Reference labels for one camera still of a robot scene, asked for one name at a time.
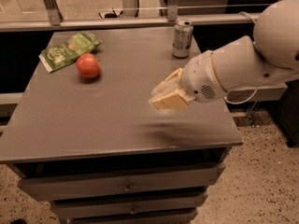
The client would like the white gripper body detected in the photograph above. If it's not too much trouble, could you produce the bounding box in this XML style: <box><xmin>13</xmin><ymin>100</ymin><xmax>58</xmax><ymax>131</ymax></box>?
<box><xmin>180</xmin><ymin>50</ymin><xmax>228</xmax><ymax>103</ymax></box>

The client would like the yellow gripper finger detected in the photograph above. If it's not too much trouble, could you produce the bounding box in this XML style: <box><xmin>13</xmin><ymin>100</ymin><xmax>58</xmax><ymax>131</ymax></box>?
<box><xmin>149</xmin><ymin>88</ymin><xmax>195</xmax><ymax>110</ymax></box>
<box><xmin>151</xmin><ymin>68</ymin><xmax>183</xmax><ymax>95</ymax></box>

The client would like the red apple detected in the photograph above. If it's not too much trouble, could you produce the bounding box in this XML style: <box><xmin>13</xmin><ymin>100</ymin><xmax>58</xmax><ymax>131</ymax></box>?
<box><xmin>76</xmin><ymin>53</ymin><xmax>101</xmax><ymax>78</ymax></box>

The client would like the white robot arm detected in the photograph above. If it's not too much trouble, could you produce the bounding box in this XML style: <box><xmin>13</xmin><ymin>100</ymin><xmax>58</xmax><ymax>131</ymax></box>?
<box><xmin>149</xmin><ymin>0</ymin><xmax>299</xmax><ymax>109</ymax></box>

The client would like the silver soda can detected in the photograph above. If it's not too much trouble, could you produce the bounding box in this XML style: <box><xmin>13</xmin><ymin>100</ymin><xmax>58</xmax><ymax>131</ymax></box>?
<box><xmin>172</xmin><ymin>19</ymin><xmax>193</xmax><ymax>58</ymax></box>

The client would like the grey drawer cabinet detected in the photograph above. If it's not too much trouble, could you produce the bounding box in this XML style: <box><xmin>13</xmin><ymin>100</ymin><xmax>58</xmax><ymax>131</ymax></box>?
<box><xmin>0</xmin><ymin>25</ymin><xmax>244</xmax><ymax>224</ymax></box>

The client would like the middle grey drawer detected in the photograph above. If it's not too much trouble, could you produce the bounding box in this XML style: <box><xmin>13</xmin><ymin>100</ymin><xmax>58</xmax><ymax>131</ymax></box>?
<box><xmin>51</xmin><ymin>191</ymin><xmax>208</xmax><ymax>218</ymax></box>

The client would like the grey drawer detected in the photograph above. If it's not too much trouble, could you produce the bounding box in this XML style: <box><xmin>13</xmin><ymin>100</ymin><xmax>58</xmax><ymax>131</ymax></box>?
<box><xmin>51</xmin><ymin>191</ymin><xmax>208</xmax><ymax>218</ymax></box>
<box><xmin>72</xmin><ymin>208</ymin><xmax>197</xmax><ymax>224</ymax></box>
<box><xmin>19</xmin><ymin>162</ymin><xmax>225</xmax><ymax>201</ymax></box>

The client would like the bottom grey drawer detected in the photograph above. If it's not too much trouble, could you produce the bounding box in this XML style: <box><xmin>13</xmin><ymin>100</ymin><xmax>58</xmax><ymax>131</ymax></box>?
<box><xmin>72</xmin><ymin>208</ymin><xmax>197</xmax><ymax>224</ymax></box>

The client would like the green snack bag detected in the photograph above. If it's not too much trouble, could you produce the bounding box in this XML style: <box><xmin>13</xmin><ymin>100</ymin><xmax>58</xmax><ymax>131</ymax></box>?
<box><xmin>39</xmin><ymin>31</ymin><xmax>102</xmax><ymax>73</ymax></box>

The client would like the top grey drawer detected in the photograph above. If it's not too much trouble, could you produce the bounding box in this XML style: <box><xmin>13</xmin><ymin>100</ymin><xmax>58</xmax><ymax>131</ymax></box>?
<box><xmin>19</xmin><ymin>162</ymin><xmax>225</xmax><ymax>201</ymax></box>

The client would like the white cable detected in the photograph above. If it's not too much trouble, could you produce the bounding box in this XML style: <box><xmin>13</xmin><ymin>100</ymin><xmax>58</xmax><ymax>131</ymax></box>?
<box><xmin>222</xmin><ymin>10</ymin><xmax>260</xmax><ymax>105</ymax></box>

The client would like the metal railing frame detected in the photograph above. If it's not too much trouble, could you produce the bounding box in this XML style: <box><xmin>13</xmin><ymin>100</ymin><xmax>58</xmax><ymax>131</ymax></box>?
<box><xmin>0</xmin><ymin>0</ymin><xmax>279</xmax><ymax>32</ymax></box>

